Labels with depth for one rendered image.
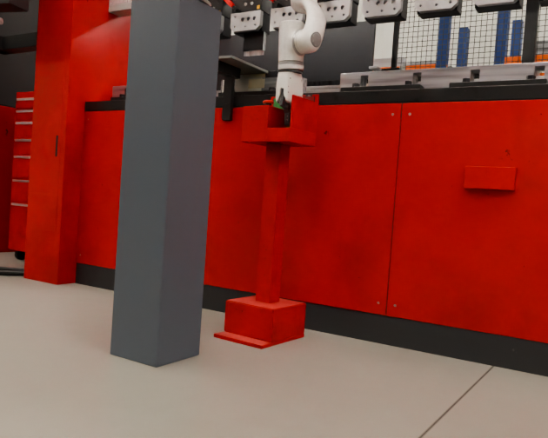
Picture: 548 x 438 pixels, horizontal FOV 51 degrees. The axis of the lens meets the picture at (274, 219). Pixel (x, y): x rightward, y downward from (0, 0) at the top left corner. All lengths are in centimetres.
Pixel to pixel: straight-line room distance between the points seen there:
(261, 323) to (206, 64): 83
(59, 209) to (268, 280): 126
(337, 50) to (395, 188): 109
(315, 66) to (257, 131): 108
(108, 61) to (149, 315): 174
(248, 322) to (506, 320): 81
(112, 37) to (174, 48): 153
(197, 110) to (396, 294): 91
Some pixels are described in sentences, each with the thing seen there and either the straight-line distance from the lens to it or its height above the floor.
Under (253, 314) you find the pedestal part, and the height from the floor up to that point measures 9.
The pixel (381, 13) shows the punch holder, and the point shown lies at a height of 118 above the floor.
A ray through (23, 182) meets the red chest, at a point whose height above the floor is 47.
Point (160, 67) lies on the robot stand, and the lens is 163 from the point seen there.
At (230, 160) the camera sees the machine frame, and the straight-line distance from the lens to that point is 234.
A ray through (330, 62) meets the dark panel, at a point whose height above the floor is 116.
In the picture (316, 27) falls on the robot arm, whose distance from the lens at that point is 192.
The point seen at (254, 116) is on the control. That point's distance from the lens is 197.
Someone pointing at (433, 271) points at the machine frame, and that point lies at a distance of 198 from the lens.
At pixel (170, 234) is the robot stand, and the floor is 36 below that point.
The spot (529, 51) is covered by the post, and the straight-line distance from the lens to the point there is 290.
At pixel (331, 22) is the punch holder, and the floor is 117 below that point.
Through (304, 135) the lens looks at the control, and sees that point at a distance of 194.
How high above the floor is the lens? 47
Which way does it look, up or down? 2 degrees down
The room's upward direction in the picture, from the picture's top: 4 degrees clockwise
